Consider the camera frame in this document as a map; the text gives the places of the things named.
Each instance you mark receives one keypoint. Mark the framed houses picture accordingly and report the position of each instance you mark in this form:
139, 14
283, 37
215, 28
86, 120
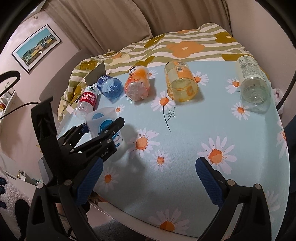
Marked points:
35, 47

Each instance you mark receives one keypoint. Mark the striped floral bed duvet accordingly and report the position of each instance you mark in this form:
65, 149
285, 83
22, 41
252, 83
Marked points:
208, 42

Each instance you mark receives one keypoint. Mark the orange label clear cup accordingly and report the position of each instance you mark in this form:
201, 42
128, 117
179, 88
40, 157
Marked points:
137, 85

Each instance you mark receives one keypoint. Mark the grey bed headboard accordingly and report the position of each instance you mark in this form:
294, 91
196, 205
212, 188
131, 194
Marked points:
58, 84

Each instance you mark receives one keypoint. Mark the white blue label cup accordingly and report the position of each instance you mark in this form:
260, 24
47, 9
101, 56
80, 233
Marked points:
98, 120

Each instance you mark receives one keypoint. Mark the black stand pole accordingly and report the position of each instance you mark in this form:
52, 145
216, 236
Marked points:
286, 94

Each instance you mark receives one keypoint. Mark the white plastic bag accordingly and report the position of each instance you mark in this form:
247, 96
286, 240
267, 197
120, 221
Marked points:
277, 96

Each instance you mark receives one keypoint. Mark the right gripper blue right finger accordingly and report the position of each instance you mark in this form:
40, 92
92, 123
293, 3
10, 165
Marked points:
244, 207

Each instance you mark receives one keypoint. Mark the pale green label clear cup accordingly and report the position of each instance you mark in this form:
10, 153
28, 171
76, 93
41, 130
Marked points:
254, 89

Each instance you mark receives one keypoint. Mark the blue plastic cup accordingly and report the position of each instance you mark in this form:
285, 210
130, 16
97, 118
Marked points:
110, 87

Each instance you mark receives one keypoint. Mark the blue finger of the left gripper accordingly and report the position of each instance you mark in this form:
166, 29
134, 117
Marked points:
102, 146
73, 136

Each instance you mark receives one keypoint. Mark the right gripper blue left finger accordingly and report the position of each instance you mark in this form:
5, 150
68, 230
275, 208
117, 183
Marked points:
44, 222

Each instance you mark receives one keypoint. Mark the beige curtain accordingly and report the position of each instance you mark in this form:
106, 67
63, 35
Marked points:
102, 25

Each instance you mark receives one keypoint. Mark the red label clear cup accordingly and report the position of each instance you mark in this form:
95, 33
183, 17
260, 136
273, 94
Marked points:
86, 102

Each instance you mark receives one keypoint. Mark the light blue daisy tablecloth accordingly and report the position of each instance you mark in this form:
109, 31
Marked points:
150, 184

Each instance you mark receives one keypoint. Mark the yellow label clear cup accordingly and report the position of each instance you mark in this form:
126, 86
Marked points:
181, 84

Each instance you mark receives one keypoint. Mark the grey laptop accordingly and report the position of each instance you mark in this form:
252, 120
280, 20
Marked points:
93, 76

